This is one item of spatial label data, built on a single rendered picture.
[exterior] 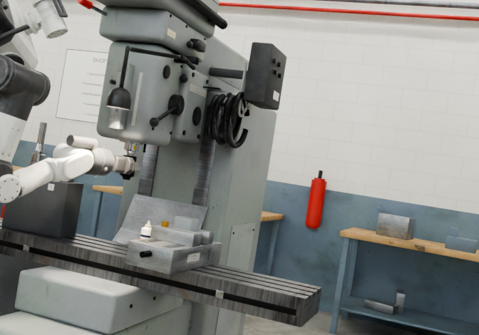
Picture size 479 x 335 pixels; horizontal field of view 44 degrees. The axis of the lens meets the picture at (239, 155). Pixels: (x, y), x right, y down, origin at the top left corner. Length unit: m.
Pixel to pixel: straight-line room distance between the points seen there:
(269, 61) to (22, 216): 1.00
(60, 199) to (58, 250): 0.18
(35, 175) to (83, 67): 5.63
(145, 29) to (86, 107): 5.34
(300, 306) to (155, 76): 0.83
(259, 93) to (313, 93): 4.12
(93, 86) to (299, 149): 2.60
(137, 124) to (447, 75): 4.50
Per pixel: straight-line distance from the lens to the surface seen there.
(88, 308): 1.81
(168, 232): 1.84
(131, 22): 1.94
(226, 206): 2.26
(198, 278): 1.78
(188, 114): 2.09
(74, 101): 7.33
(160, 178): 2.37
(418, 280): 5.98
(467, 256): 5.14
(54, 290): 1.87
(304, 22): 6.36
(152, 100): 1.90
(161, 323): 2.11
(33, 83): 1.66
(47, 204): 2.11
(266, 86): 2.07
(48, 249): 2.04
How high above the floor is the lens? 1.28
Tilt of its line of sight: 1 degrees up
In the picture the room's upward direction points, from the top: 9 degrees clockwise
